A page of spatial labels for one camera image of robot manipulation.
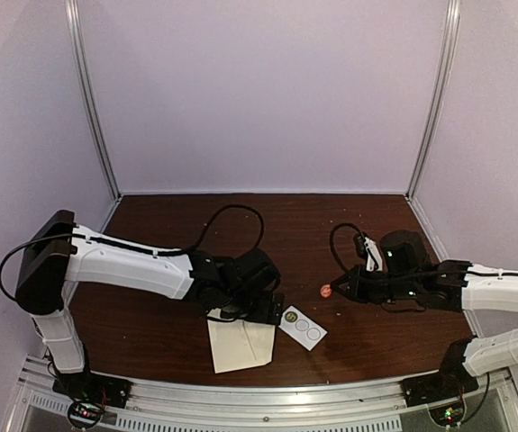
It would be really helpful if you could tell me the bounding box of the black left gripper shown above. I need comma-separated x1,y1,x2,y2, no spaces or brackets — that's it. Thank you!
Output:
220,291,284,328

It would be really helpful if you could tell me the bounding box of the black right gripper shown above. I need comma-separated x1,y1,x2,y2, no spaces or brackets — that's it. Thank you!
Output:
331,265,419,305

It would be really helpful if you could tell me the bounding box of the red round sticker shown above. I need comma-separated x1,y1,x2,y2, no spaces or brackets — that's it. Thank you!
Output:
320,284,332,298

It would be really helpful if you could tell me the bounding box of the cream envelope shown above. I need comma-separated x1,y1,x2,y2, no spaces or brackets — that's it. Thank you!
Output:
207,320,276,374

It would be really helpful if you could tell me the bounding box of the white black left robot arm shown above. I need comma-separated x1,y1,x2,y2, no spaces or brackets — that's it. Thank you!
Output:
2,210,284,400

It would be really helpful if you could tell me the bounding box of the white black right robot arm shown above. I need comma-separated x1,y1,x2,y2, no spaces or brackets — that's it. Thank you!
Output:
326,230,518,398

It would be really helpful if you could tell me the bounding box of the green round sticker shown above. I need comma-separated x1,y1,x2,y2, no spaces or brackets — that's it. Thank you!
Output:
285,311,297,322

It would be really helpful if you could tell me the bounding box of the white sticker sheet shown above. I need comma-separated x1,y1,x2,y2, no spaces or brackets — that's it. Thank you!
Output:
278,306,327,351

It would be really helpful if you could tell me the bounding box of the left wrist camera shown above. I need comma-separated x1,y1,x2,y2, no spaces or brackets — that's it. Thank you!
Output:
209,303,247,322

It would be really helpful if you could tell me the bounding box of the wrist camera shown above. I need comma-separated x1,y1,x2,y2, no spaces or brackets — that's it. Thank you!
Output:
354,234,383,272
209,303,247,322

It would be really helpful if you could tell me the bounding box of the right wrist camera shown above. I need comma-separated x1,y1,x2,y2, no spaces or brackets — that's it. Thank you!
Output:
354,234,383,272

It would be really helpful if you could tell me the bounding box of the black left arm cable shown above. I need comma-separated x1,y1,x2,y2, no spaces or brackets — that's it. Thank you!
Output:
186,204,265,262

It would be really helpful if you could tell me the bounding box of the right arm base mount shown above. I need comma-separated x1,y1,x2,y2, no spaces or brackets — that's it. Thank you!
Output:
401,355,479,428

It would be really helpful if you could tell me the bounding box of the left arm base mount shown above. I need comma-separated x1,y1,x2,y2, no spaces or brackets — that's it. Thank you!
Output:
48,361,131,430

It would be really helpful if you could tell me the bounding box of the aluminium front rail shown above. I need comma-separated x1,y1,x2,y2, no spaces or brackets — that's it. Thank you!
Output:
14,355,518,432

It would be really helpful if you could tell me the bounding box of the aluminium frame post rear right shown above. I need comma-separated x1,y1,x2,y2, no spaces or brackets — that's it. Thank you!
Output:
405,0,460,203

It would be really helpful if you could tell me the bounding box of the aluminium frame post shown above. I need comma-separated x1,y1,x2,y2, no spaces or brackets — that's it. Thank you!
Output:
65,0,122,201
405,0,460,203

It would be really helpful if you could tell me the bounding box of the aluminium frame post rear left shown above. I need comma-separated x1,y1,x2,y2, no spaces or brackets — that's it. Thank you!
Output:
65,0,122,201

